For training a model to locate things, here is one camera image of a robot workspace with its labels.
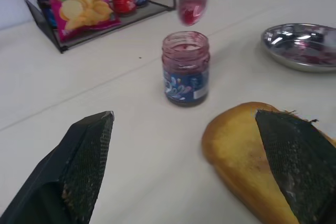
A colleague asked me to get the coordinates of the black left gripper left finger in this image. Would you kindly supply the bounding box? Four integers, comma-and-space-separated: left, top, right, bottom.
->
0, 110, 115, 224

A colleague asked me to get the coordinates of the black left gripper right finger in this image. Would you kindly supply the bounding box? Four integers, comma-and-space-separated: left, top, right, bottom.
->
255, 108, 336, 224

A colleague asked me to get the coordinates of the yellow bread slice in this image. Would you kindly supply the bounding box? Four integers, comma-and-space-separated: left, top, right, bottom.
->
201, 101, 336, 224

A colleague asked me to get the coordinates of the open jam jar blue label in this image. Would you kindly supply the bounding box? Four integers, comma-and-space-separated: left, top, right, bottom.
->
161, 31, 211, 108

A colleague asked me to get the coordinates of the silver metal plate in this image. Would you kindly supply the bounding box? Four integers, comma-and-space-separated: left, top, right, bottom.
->
260, 23, 336, 73

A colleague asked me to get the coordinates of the pink potato chip bag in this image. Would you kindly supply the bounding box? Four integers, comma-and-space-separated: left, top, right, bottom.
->
39, 0, 122, 42

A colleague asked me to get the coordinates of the black wire rack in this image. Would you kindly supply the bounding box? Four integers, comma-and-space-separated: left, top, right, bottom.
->
10, 0, 177, 54

